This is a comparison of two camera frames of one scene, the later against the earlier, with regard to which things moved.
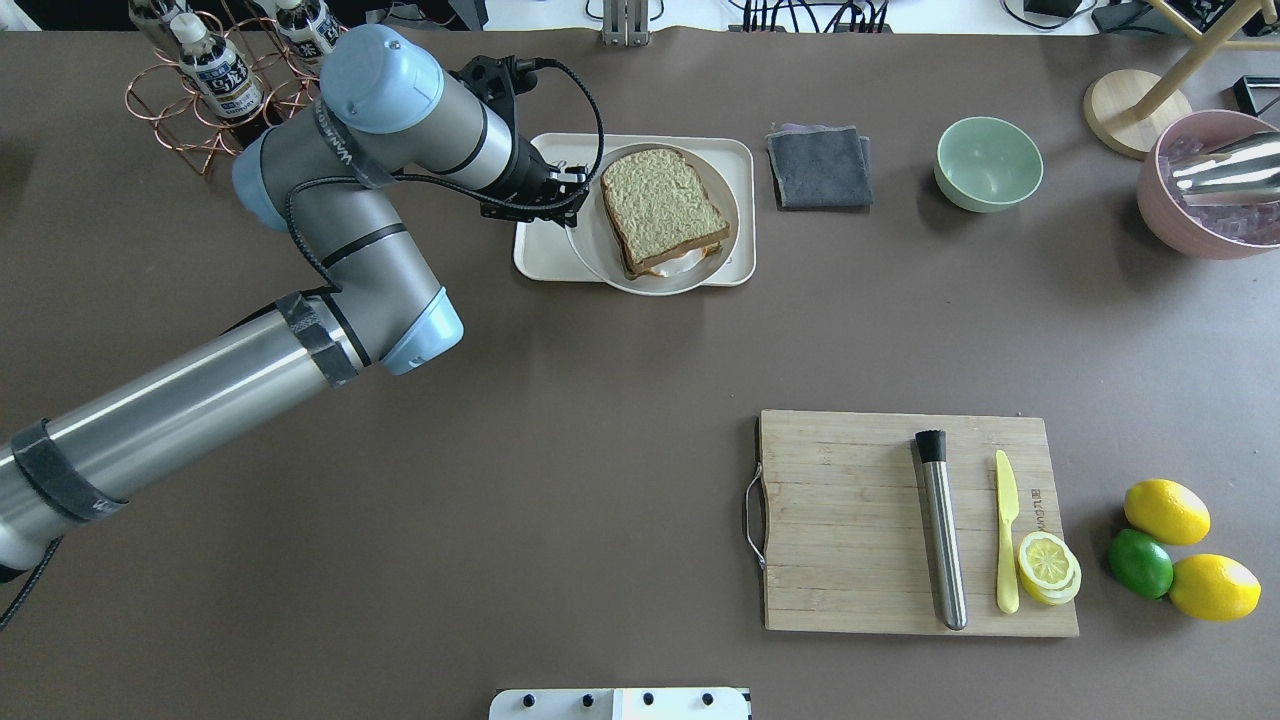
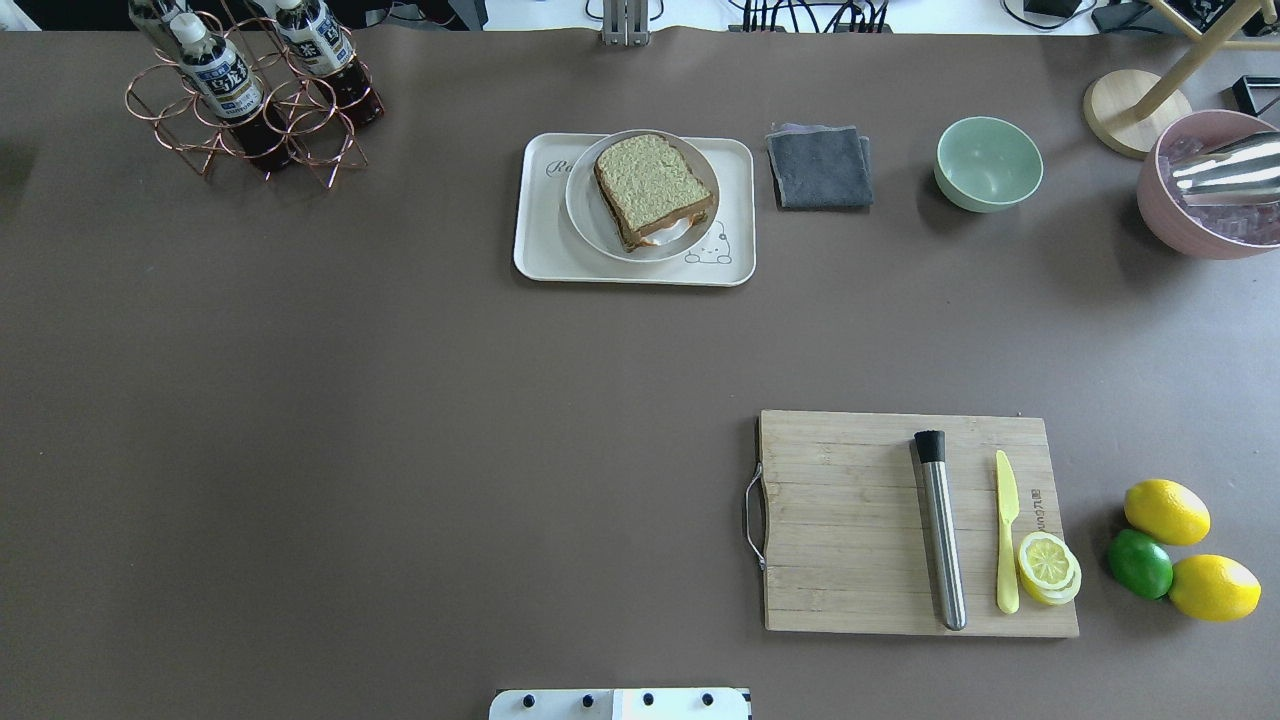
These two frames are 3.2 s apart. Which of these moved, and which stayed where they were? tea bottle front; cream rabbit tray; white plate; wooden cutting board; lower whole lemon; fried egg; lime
Moved: white plate; fried egg
Stayed: lime; wooden cutting board; tea bottle front; lower whole lemon; cream rabbit tray
